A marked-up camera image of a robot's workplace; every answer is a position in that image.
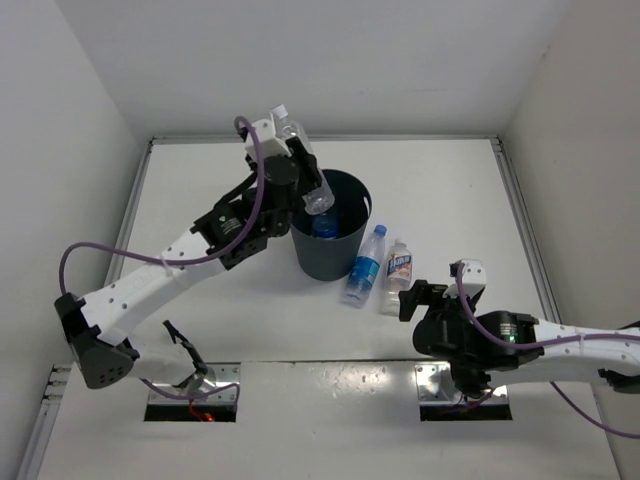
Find orange white label bottle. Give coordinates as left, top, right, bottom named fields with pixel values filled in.
left=381, top=239, right=413, bottom=317

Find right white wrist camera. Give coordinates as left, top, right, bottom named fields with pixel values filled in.
left=444, top=259, right=487, bottom=301

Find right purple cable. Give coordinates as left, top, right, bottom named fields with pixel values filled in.
left=457, top=262, right=640, bottom=436

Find dark grey plastic bin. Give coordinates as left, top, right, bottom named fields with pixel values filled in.
left=291, top=169, right=373, bottom=281

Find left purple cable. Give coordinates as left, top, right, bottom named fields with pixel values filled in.
left=59, top=115, right=265, bottom=401

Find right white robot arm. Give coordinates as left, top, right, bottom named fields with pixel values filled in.
left=399, top=280, right=639, bottom=398

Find tall blue cap bottle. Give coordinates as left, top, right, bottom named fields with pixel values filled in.
left=343, top=224, right=387, bottom=308

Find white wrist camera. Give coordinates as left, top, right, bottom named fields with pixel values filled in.
left=444, top=259, right=487, bottom=301
left=244, top=119, right=290, bottom=162

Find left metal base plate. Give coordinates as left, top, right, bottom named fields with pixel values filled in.
left=181, top=363, right=241, bottom=405

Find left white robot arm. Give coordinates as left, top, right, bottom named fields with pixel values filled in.
left=54, top=133, right=325, bottom=394

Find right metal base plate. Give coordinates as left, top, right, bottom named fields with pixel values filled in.
left=414, top=361, right=507, bottom=407

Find aluminium frame rail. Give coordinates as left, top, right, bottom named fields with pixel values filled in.
left=14, top=140, right=153, bottom=479
left=490, top=136, right=562, bottom=324

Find metal base plate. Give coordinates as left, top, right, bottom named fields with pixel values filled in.
left=181, top=363, right=241, bottom=405
left=414, top=361, right=507, bottom=407

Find purple cable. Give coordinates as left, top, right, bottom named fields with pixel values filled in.
left=59, top=115, right=265, bottom=401
left=457, top=262, right=640, bottom=436

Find right aluminium frame rail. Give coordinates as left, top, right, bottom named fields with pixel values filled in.
left=490, top=136, right=562, bottom=324

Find left aluminium frame rail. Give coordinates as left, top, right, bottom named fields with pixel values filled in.
left=14, top=140, right=153, bottom=479

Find clear crushed plastic bottle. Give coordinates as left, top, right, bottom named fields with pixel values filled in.
left=270, top=104, right=335, bottom=216

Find short blue label bottle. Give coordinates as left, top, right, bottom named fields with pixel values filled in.
left=311, top=211, right=339, bottom=240

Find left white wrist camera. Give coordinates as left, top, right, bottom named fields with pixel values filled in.
left=244, top=119, right=290, bottom=162

